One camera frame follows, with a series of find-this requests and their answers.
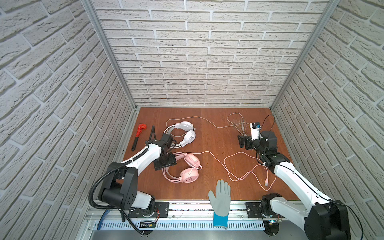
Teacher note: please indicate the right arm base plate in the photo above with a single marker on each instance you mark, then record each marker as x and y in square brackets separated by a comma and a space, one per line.
[258, 210]

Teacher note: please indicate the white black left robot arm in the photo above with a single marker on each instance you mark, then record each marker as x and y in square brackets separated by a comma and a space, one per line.
[118, 187]

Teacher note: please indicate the aluminium corner post right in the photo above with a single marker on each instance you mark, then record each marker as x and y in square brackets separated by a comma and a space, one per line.
[326, 15]

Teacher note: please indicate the aluminium floor rail left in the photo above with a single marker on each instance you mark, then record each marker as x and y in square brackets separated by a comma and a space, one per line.
[124, 141]

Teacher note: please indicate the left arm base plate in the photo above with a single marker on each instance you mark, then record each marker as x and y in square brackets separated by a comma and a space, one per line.
[161, 208]

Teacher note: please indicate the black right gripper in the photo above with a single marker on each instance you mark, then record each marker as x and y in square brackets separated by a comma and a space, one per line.
[242, 142]

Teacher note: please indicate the grey blue work glove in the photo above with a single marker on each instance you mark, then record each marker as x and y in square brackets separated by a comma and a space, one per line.
[221, 202]

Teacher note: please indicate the pink headphones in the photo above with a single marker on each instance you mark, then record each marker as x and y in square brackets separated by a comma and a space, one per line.
[188, 175]

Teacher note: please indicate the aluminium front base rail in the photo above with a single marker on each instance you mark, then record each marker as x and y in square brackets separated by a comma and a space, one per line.
[190, 216]

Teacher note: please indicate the aluminium corner post left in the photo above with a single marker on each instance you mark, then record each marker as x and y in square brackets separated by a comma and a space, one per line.
[96, 22]

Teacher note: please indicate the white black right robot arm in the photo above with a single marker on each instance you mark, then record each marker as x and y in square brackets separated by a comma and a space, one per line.
[320, 217]

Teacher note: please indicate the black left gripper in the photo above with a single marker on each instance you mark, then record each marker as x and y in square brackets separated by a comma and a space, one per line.
[160, 165]

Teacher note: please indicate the red black pipe wrench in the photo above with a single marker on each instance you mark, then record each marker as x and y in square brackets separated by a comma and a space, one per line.
[141, 127]

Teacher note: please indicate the aluminium corner post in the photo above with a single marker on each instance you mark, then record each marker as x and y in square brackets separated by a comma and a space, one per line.
[326, 15]
[96, 22]

